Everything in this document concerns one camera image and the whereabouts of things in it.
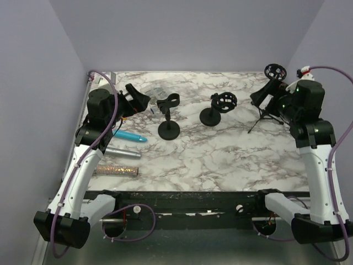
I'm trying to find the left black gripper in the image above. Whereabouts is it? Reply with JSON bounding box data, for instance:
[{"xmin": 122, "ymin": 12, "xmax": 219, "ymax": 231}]
[{"xmin": 106, "ymin": 83, "xmax": 149, "ymax": 127}]

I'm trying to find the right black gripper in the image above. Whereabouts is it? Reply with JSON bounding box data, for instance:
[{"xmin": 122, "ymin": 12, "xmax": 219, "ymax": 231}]
[{"xmin": 252, "ymin": 76, "xmax": 300, "ymax": 122}]

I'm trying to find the black tripod mic stand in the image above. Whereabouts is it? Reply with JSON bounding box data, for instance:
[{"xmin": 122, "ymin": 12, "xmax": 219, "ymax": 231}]
[{"xmin": 248, "ymin": 63, "xmax": 287, "ymax": 134}]

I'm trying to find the blue microphone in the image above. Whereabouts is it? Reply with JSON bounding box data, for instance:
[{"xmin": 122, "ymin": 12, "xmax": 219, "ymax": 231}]
[{"xmin": 113, "ymin": 130, "xmax": 148, "ymax": 142}]

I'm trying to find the black round-base mic stand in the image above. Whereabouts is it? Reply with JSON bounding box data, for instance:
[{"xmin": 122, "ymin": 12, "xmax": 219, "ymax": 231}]
[{"xmin": 157, "ymin": 93, "xmax": 180, "ymax": 141}]

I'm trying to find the tall grey microphone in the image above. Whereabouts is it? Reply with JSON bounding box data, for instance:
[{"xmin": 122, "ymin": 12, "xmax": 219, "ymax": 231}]
[{"xmin": 105, "ymin": 147, "xmax": 142, "ymax": 160}]

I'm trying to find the glitter handle microphone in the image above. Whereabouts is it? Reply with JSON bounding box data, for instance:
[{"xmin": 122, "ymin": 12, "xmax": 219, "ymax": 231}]
[{"xmin": 93, "ymin": 165, "xmax": 139, "ymax": 177}]

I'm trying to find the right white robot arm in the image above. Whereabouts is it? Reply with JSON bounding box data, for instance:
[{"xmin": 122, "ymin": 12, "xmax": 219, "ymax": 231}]
[{"xmin": 250, "ymin": 79, "xmax": 352, "ymax": 244}]

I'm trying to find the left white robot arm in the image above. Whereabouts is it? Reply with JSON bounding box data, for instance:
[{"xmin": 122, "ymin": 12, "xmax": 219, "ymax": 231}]
[{"xmin": 34, "ymin": 84, "xmax": 150, "ymax": 248}]

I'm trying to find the clear plastic screw box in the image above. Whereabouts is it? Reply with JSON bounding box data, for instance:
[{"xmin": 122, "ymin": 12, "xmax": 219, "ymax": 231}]
[{"xmin": 141, "ymin": 79, "xmax": 170, "ymax": 114}]

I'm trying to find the black shock-mount mic stand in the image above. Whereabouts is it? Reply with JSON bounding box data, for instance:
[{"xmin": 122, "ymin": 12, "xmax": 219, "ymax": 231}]
[{"xmin": 199, "ymin": 92, "xmax": 238, "ymax": 127}]

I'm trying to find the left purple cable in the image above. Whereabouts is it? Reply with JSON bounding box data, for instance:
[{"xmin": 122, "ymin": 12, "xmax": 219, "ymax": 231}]
[{"xmin": 52, "ymin": 71, "xmax": 157, "ymax": 259}]

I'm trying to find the purple cable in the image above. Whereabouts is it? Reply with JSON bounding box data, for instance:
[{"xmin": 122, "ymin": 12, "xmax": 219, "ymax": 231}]
[
  {"xmin": 52, "ymin": 71, "xmax": 157, "ymax": 259},
  {"xmin": 252, "ymin": 65, "xmax": 353, "ymax": 262}
]

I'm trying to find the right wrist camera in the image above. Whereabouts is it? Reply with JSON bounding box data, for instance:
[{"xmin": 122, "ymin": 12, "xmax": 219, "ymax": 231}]
[{"xmin": 285, "ymin": 66, "xmax": 315, "ymax": 94}]

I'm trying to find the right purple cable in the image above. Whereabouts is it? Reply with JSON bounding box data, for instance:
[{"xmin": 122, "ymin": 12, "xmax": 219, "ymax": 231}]
[{"xmin": 252, "ymin": 65, "xmax": 353, "ymax": 262}]

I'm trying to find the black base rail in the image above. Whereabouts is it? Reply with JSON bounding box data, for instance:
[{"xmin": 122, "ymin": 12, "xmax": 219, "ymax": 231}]
[{"xmin": 103, "ymin": 189, "xmax": 278, "ymax": 234}]

